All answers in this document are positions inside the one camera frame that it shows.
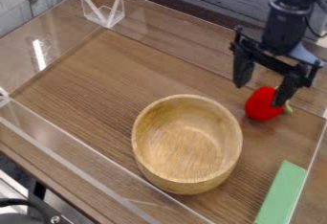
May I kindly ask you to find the black metal table bracket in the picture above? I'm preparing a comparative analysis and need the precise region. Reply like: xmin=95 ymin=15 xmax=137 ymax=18
xmin=29 ymin=181 xmax=74 ymax=224

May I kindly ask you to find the green rectangular block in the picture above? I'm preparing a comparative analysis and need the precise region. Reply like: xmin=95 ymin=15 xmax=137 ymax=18
xmin=253 ymin=161 xmax=308 ymax=224

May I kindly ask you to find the clear acrylic front panel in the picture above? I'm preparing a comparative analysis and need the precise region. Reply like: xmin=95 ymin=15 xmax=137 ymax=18
xmin=0 ymin=87 xmax=214 ymax=224

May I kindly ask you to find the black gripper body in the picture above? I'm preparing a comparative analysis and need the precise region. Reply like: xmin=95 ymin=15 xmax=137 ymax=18
xmin=230 ymin=25 xmax=325 ymax=87

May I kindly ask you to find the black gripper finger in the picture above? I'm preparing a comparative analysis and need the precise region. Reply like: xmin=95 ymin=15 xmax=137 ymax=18
xmin=273 ymin=73 xmax=301 ymax=107
xmin=233 ymin=45 xmax=254 ymax=88

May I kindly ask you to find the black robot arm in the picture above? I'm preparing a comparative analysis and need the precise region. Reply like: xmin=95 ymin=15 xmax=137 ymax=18
xmin=230 ymin=0 xmax=327 ymax=107

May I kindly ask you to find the red plush strawberry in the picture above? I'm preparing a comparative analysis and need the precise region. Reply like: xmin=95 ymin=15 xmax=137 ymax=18
xmin=245 ymin=86 xmax=293 ymax=122

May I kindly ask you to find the black cable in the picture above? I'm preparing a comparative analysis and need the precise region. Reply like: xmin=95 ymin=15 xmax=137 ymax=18
xmin=0 ymin=198 xmax=45 ymax=224

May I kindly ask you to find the wooden bowl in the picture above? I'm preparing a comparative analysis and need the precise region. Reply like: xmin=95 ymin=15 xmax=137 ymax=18
xmin=133 ymin=94 xmax=243 ymax=195

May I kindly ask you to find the clear acrylic corner bracket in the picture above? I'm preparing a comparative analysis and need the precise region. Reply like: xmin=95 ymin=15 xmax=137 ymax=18
xmin=81 ymin=0 xmax=126 ymax=29

